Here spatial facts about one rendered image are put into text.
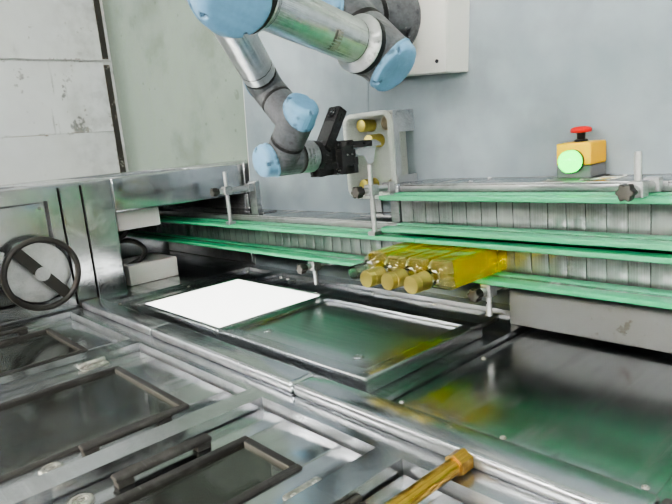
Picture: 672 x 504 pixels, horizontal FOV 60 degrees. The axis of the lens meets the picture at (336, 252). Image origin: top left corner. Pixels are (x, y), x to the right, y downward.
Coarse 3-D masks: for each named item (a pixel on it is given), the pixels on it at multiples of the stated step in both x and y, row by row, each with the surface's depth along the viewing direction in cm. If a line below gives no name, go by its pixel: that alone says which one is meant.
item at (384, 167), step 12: (348, 120) 157; (348, 132) 158; (360, 132) 161; (372, 132) 160; (384, 132) 157; (384, 144) 158; (360, 156) 161; (384, 156) 159; (360, 168) 162; (372, 168) 163; (384, 168) 159; (348, 180) 160; (360, 180) 162; (384, 180) 160; (396, 180) 149
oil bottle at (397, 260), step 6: (420, 246) 130; (426, 246) 129; (432, 246) 128; (438, 246) 128; (444, 246) 128; (402, 252) 125; (408, 252) 124; (414, 252) 124; (420, 252) 123; (390, 258) 121; (396, 258) 120; (402, 258) 120; (384, 264) 121; (390, 264) 120; (396, 264) 119; (402, 264) 119
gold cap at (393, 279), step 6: (396, 270) 113; (402, 270) 113; (384, 276) 112; (390, 276) 111; (396, 276) 111; (402, 276) 112; (384, 282) 112; (390, 282) 111; (396, 282) 111; (402, 282) 112; (390, 288) 111
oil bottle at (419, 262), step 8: (440, 248) 124; (448, 248) 124; (456, 248) 123; (464, 248) 123; (416, 256) 119; (424, 256) 118; (432, 256) 117; (440, 256) 118; (408, 264) 116; (416, 264) 115; (424, 264) 115; (416, 272) 115
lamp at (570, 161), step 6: (570, 150) 113; (576, 150) 113; (564, 156) 113; (570, 156) 112; (576, 156) 112; (582, 156) 113; (558, 162) 114; (564, 162) 113; (570, 162) 112; (576, 162) 112; (582, 162) 113; (564, 168) 114; (570, 168) 113; (576, 168) 113
